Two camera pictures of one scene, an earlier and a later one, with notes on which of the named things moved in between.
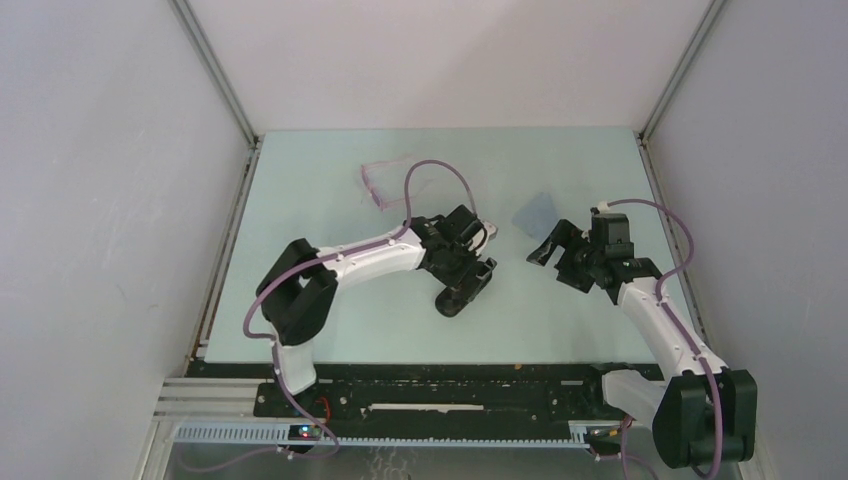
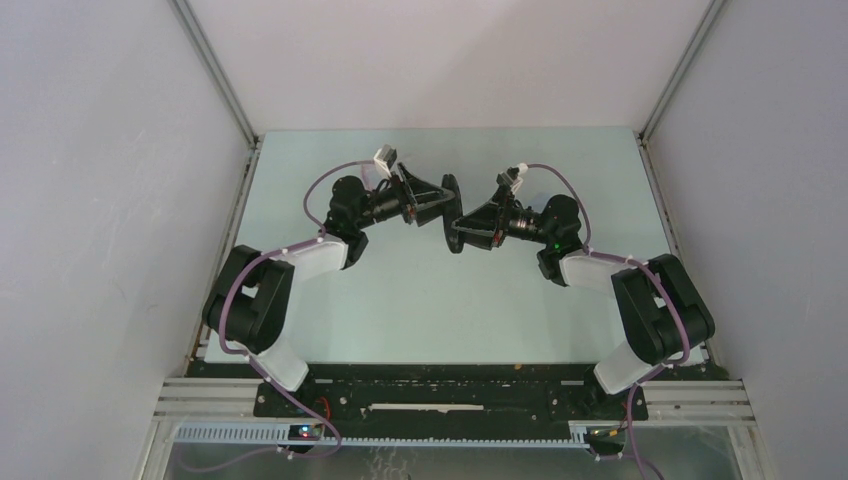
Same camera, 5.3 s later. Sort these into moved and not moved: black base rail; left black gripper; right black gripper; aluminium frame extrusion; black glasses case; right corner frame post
Moved: black glasses case; right black gripper; left black gripper
Not moved: aluminium frame extrusion; black base rail; right corner frame post
